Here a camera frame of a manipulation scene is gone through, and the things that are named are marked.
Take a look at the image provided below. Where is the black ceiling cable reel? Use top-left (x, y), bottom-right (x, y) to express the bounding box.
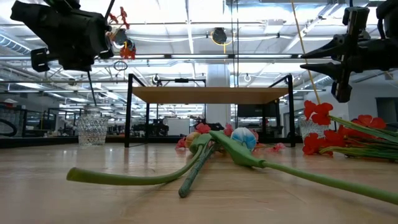
top-left (210, 27), bottom-right (234, 54)

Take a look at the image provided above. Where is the clear textured glass vase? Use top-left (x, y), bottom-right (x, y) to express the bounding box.
top-left (76, 106), bottom-right (109, 147)
top-left (298, 115), bottom-right (331, 143)

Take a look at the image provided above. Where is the large red flower bunch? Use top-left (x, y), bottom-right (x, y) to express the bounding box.
top-left (302, 99), bottom-right (398, 162)

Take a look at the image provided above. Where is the small red flower bunch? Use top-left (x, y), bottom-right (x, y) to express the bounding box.
top-left (86, 6), bottom-right (137, 107)

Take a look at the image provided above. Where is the wooden shelf with black legs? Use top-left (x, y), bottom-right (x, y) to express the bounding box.
top-left (124, 73), bottom-right (296, 148)

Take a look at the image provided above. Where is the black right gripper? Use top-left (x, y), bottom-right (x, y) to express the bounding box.
top-left (300, 6), bottom-right (398, 104)

